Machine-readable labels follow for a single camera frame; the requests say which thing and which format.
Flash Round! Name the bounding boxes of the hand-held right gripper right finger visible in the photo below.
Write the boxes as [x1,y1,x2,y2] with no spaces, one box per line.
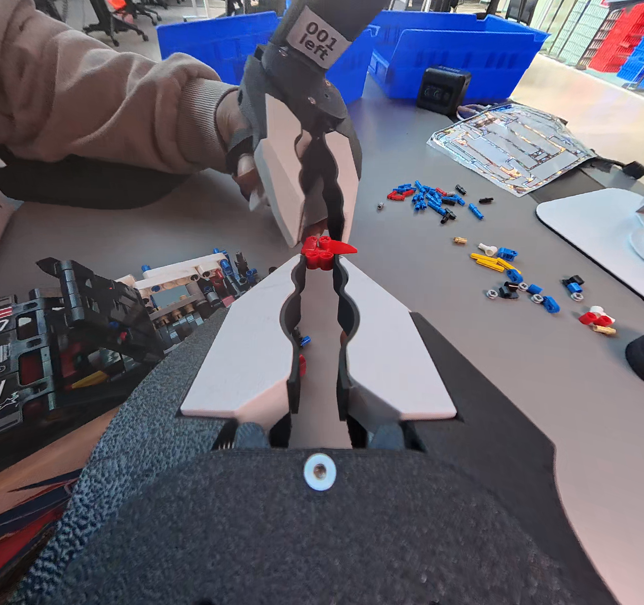
[336,254,459,422]

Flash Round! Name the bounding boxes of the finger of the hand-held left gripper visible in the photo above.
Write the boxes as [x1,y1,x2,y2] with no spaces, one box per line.
[253,94,333,250]
[322,130,360,244]

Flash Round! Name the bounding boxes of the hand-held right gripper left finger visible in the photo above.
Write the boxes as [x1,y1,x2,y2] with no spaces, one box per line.
[179,253,308,427]

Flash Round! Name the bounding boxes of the red toy brick piece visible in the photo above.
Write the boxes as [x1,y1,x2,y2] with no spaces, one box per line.
[300,235,359,270]

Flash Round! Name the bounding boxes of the black brick-built toy car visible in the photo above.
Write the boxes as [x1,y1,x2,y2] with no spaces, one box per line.
[0,248,280,432]

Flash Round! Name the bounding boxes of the person's left forearm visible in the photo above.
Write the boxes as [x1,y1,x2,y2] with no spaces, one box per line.
[0,0,239,173]

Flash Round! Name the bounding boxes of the grey desk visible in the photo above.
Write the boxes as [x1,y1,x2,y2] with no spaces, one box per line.
[0,69,644,605]

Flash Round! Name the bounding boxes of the person's left hand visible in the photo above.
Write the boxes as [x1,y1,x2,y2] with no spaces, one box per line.
[215,89,265,211]

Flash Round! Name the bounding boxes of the cluster of blue brick pins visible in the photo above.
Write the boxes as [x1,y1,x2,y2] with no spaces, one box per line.
[375,179,495,225]

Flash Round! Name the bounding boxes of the blue plastic bin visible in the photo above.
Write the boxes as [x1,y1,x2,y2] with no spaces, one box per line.
[156,11,377,105]
[370,10,551,105]

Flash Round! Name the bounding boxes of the scatter of mixed brick pieces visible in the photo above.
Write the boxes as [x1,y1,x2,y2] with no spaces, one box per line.
[453,235,617,337]

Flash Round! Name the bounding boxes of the shiny sticker sheet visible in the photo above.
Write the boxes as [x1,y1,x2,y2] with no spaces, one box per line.
[427,104,598,197]

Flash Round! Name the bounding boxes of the white monitor stand base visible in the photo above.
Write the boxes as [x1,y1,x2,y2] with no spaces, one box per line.
[536,188,644,300]

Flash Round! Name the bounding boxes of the black toy tyre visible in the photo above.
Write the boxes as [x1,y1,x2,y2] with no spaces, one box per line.
[625,334,644,380]

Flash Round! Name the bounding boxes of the stack of pale green crates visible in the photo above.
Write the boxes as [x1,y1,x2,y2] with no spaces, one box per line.
[528,0,612,65]

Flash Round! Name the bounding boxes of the stack of blue crates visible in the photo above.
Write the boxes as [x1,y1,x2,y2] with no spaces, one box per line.
[616,37,644,90]

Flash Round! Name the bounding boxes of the stack of red crates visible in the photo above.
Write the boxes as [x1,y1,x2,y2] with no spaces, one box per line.
[586,0,644,74]

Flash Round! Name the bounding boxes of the black cube camera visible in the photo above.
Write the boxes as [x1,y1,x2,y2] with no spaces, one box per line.
[417,66,473,115]

